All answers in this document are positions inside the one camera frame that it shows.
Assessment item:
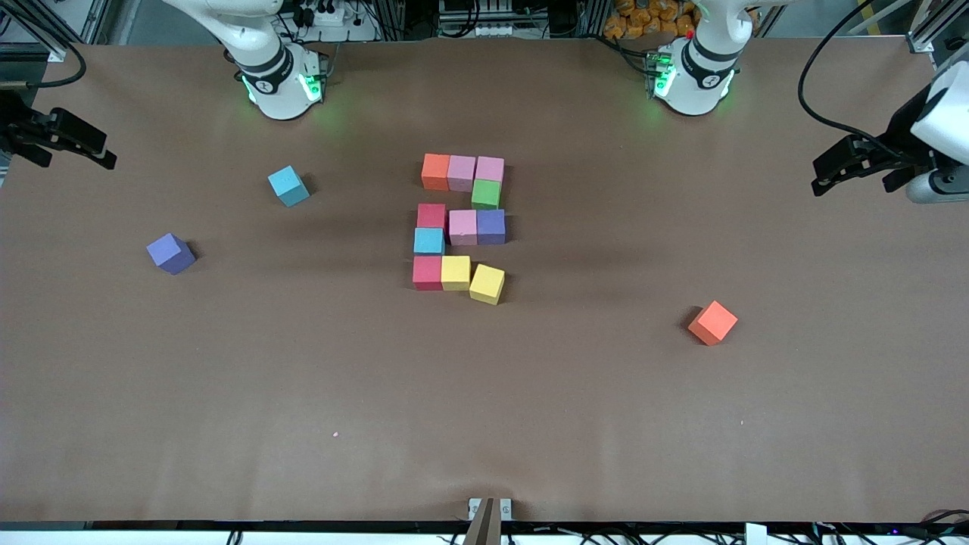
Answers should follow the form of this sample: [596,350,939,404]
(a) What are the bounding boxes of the orange foam cube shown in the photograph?
[422,154,453,191]
[687,301,739,346]

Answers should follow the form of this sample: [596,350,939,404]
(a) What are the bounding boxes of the yellow foam cube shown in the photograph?
[441,256,472,291]
[469,263,506,306]

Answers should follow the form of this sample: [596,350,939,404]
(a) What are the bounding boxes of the bag of orange items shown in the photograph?
[603,0,701,40]

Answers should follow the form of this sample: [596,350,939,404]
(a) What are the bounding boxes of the white power strip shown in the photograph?
[291,0,379,42]

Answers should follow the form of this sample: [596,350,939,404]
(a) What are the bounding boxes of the grey electronics rack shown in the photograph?
[438,0,525,39]

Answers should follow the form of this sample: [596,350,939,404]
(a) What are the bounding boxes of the brown table cover sheet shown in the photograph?
[0,38,969,525]

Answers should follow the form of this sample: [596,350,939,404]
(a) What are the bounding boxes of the aluminium frame post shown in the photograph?
[0,0,114,61]
[905,0,969,54]

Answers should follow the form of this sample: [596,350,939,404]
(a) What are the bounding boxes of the metal bracket with wooden strip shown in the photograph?
[468,497,513,545]

